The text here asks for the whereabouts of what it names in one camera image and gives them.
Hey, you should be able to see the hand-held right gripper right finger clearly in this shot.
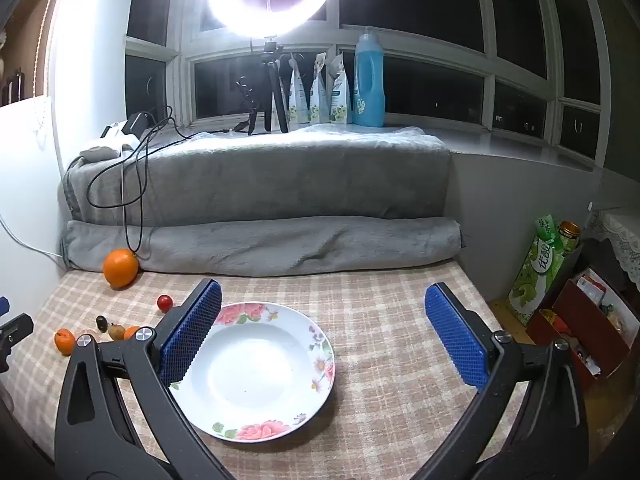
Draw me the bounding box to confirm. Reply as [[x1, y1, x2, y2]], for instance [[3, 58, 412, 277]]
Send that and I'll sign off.
[[410, 282, 591, 480]]

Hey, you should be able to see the white floral plate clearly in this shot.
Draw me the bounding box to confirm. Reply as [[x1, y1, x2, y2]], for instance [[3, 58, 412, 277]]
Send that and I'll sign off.
[[167, 301, 336, 443]]

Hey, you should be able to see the white power adapter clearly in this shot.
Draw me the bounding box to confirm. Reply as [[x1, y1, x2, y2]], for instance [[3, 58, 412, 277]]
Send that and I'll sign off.
[[100, 122, 141, 148]]

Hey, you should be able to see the black cable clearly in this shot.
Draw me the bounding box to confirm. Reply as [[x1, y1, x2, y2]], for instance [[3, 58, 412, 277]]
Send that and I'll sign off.
[[87, 105, 251, 261]]

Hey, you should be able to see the white window frame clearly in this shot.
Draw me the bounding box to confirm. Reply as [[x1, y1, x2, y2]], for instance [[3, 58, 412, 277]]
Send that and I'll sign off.
[[122, 0, 613, 171]]

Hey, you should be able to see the white cabinet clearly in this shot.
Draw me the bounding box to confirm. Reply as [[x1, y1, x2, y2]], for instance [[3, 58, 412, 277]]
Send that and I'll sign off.
[[0, 95, 66, 321]]

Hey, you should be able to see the green drink carton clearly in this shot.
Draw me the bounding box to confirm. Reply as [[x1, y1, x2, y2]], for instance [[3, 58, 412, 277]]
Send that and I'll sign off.
[[509, 215, 568, 328]]

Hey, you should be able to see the blue detergent bottle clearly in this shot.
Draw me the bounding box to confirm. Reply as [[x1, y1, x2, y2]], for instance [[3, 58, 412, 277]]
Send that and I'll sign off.
[[352, 26, 386, 128]]

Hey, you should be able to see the grey fabric pouch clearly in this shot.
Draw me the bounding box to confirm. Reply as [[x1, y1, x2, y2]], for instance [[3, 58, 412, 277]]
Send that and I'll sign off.
[[80, 145, 123, 163]]

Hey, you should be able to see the large orange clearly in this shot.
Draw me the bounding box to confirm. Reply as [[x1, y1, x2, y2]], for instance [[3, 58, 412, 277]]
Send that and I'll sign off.
[[103, 248, 139, 289]]

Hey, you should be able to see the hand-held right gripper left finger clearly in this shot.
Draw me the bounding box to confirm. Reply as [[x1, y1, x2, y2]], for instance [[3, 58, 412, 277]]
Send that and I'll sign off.
[[55, 278, 236, 480]]

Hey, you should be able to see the pink plaid bed sheet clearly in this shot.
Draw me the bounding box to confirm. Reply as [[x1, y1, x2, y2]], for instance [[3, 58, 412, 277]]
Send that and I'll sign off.
[[0, 260, 531, 480]]

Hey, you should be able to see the black tripod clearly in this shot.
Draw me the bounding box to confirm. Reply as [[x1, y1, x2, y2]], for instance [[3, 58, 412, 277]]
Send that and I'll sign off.
[[235, 37, 296, 136]]

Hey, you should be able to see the white cable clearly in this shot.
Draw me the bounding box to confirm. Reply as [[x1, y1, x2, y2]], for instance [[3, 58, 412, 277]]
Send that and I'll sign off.
[[0, 212, 66, 261]]

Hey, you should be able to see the white lace cloth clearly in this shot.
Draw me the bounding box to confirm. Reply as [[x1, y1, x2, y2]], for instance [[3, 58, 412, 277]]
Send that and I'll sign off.
[[587, 207, 640, 283]]

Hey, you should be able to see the black power adapter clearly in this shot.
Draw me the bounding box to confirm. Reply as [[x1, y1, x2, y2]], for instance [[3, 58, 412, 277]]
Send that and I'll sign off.
[[125, 112, 151, 136]]

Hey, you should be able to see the red-brown storage box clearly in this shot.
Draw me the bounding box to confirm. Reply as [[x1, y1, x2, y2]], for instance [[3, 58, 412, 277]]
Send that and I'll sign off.
[[526, 267, 633, 378]]

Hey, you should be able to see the grey fleece blanket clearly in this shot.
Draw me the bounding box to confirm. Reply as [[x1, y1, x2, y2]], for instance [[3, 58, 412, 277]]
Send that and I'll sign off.
[[60, 125, 466, 277]]

